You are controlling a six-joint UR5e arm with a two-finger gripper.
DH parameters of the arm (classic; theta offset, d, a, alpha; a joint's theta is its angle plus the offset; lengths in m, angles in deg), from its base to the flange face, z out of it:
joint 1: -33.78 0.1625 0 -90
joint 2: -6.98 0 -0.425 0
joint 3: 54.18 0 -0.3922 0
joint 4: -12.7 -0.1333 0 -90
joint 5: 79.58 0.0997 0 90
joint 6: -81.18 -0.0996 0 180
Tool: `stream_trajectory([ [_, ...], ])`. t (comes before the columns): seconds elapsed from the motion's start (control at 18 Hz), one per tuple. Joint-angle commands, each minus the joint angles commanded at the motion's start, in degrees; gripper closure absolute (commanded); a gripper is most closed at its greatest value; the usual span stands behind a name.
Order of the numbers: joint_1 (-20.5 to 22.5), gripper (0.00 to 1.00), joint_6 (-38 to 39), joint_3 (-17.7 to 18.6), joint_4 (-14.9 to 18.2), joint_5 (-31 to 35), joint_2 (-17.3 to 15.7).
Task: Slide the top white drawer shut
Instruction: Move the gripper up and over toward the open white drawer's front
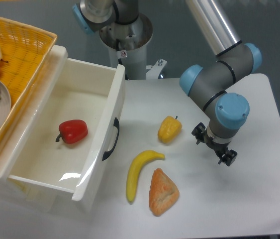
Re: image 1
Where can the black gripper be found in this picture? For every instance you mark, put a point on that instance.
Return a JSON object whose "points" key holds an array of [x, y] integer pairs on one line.
{"points": [[219, 145]]}

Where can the yellow toy banana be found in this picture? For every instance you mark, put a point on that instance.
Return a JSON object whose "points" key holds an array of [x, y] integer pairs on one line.
{"points": [[134, 171]]}

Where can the orange toy bread piece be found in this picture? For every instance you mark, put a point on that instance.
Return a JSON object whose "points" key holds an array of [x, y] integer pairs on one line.
{"points": [[163, 193]]}

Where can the yellow woven basket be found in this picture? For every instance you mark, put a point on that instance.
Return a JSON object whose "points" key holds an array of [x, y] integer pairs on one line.
{"points": [[25, 48]]}

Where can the red toy bell pepper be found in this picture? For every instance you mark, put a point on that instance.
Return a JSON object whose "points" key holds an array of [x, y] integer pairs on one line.
{"points": [[72, 131]]}

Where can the yellow toy bell pepper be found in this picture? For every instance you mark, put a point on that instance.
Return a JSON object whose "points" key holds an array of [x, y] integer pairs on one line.
{"points": [[169, 129]]}

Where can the white drawer cabinet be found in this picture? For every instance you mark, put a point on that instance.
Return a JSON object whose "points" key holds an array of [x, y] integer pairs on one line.
{"points": [[10, 148]]}

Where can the white top drawer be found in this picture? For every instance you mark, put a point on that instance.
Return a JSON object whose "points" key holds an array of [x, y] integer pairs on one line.
{"points": [[86, 91]]}

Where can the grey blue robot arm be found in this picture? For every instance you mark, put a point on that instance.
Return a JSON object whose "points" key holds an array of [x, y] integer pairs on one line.
{"points": [[207, 87]]}

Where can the black top drawer handle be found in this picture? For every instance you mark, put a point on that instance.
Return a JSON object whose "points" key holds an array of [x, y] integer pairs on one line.
{"points": [[113, 140]]}

